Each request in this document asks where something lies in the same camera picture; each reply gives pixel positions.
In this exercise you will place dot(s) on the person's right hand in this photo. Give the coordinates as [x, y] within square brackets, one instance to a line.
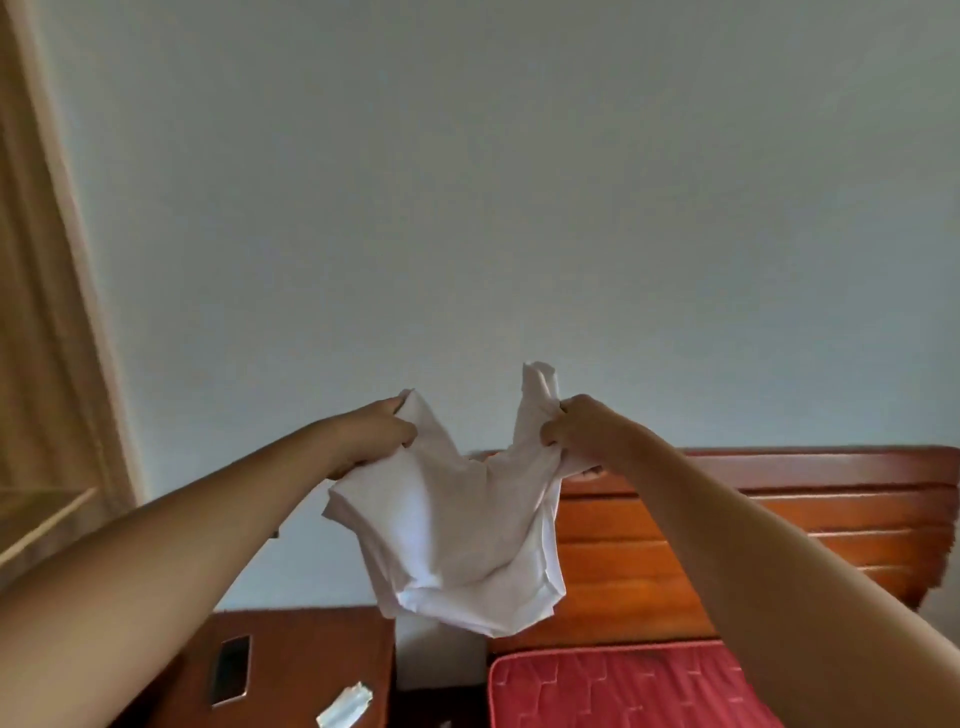
[592, 435]

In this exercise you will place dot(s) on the person's left hand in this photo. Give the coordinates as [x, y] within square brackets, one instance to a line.
[367, 435]

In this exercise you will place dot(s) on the white button shirt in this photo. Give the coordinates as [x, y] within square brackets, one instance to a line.
[465, 540]

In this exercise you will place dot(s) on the wooden wardrobe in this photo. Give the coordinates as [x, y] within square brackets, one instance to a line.
[45, 300]

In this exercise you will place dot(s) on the person's right forearm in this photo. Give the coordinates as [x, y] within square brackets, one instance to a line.
[810, 600]

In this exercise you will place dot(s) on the person's left forearm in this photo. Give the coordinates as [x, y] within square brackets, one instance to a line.
[135, 585]

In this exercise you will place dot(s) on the wooden nightstand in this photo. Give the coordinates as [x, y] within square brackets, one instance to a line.
[300, 660]

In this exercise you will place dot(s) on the wooden bed headboard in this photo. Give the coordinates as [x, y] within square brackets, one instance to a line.
[825, 525]

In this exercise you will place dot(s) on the red quilted mattress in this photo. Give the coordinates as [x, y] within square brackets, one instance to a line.
[600, 686]

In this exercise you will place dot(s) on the grey smartphone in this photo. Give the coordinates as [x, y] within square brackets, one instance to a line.
[230, 671]

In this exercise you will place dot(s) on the white paper scrap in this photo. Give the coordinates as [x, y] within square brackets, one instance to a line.
[345, 709]

